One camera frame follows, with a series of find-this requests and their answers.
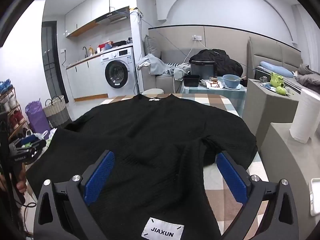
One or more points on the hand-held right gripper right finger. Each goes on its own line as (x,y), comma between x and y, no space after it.
(231,177)

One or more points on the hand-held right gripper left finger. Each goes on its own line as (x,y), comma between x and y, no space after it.
(100,177)

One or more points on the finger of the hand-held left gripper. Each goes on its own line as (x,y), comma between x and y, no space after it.
(31,140)

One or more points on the black knit sweater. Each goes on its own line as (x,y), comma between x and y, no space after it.
(150,142)

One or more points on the person's left forearm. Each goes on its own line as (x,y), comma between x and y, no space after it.
(12,220)

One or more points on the grey clothes pile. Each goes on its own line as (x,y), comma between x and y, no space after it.
(156,65)

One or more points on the dark folded clothes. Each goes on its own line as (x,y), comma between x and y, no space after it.
(118,44)

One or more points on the person's left hand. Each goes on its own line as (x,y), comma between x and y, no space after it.
(22,186)

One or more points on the white plastic bag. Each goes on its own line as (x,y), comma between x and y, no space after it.
(47,135)

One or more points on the purple bag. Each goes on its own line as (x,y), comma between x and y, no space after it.
(37,122)

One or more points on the woven laundry basket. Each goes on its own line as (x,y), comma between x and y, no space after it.
(56,115)

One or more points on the shoe rack with shoes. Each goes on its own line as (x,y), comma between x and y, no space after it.
(12,110)

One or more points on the checkered tablecloth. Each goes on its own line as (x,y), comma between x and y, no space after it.
(215,212)

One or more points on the grey side cabinet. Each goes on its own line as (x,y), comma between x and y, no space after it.
(265,110)
(287,175)

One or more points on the white lower cabinets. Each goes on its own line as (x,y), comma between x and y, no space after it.
(85,80)

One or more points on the white cabinets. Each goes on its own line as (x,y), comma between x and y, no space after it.
(85,80)
(100,5)

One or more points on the black framed door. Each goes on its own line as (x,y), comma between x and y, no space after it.
(50,60)

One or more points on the small table with teal cover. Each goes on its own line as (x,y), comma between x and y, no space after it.
(212,97)

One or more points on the white phone case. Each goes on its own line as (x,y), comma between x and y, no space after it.
(315,197)

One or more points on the white food container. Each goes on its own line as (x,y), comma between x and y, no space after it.
(212,83)

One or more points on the paper towel roll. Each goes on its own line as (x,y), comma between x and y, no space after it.
(303,115)

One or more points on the blue bowl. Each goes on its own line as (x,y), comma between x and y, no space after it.
(231,81)

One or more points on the white round stool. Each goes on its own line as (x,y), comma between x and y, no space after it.
(152,91)

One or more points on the black faucet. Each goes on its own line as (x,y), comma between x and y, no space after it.
(85,51)

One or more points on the white washing machine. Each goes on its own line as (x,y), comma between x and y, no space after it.
(117,73)

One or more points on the black plastic tray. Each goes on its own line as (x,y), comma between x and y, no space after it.
(191,80)

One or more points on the yellow bottle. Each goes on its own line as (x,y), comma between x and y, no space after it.
(90,50)

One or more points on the green toy figure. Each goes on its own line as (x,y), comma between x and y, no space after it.
(276,80)

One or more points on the red box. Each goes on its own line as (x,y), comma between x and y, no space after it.
(103,48)

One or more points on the light blue pillow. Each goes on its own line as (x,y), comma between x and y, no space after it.
(275,68)

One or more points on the black jacket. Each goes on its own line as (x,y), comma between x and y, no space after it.
(225,60)

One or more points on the grey jacket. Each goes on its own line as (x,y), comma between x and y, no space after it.
(308,76)

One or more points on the beige padded headboard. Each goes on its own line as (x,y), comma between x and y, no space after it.
(270,50)

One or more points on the grey cushion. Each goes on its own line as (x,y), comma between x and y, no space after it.
(152,47)

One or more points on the range hood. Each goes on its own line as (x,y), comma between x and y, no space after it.
(112,17)

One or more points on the white upper cabinets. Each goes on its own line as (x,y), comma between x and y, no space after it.
(100,5)

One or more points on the white curtain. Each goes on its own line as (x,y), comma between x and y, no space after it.
(310,35)

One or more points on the white wall socket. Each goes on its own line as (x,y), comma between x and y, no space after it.
(197,38)

